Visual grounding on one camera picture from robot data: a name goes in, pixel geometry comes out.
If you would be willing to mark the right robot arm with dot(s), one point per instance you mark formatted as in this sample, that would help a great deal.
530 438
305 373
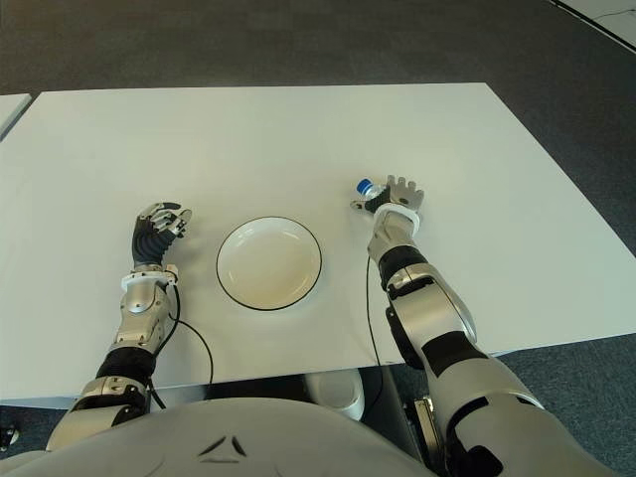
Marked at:
432 303

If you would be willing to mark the clear water bottle blue cap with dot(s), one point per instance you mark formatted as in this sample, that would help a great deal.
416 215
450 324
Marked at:
364 186

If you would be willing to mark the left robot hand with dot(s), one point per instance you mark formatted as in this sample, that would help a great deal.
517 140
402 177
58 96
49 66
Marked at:
151 238

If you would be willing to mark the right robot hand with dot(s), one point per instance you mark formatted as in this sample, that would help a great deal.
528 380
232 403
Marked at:
405 191

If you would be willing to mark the grey robot torso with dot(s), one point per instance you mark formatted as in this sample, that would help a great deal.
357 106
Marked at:
223 442

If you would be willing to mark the white plate with black rim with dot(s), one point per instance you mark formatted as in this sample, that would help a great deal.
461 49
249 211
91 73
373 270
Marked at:
270 263

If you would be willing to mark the white rounded base part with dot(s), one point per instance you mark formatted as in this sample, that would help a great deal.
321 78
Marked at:
338 392

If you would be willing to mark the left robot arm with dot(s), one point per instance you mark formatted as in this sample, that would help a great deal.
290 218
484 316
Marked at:
141 303

